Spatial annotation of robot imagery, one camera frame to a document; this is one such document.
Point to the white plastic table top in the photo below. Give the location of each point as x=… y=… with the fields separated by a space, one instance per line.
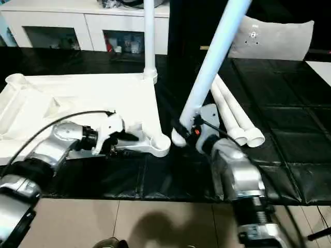
x=77 y=95

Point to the white plastic table leg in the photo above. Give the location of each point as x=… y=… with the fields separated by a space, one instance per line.
x=238 y=108
x=214 y=56
x=225 y=108
x=150 y=38

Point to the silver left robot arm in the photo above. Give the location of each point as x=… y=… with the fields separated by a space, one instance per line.
x=46 y=149

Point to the small tan tag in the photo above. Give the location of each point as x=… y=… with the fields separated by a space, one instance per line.
x=203 y=47

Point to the small white jar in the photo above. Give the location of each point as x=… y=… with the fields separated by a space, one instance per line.
x=118 y=49

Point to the black mat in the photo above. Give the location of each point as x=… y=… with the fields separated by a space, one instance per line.
x=297 y=116

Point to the grey cushion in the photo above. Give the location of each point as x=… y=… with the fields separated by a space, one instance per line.
x=279 y=41

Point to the grey bag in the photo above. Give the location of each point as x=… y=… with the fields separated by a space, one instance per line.
x=160 y=2

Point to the white cabinet with glass doors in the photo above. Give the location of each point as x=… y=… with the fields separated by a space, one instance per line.
x=64 y=23

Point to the white flat panel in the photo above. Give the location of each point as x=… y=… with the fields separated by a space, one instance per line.
x=320 y=69

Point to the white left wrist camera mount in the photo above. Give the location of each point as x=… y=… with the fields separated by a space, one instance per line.
x=113 y=126

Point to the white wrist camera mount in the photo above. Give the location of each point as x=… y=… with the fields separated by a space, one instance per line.
x=113 y=126
x=209 y=113

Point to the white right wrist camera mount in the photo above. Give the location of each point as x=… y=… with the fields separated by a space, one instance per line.
x=209 y=113

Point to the black metal frame bar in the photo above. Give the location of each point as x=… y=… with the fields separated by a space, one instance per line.
x=319 y=235

